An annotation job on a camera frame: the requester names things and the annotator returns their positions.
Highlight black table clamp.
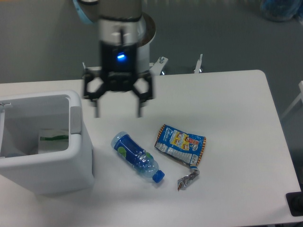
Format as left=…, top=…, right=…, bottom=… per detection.
left=286, top=192, right=303, bottom=217

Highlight white plastic trash can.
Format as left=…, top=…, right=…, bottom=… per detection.
left=0, top=90, right=94, bottom=194

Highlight blue crumpled snack wrapper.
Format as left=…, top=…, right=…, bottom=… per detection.
left=154, top=124, right=206, bottom=190

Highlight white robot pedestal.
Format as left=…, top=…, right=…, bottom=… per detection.
left=137, top=12, right=156, bottom=73

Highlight white furniture leg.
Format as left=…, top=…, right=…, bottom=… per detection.
left=281, top=81, right=303, bottom=121

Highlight blue plastic water bottle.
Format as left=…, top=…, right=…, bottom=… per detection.
left=111, top=131, right=165, bottom=183

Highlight blue plastic bag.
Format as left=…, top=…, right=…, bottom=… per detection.
left=260, top=0, right=303, bottom=22

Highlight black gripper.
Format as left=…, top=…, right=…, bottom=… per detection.
left=82, top=41, right=154, bottom=118

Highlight white metal base frame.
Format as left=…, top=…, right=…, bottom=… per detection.
left=82, top=53, right=204, bottom=78

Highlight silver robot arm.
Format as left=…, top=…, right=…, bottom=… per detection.
left=73, top=0, right=156, bottom=117

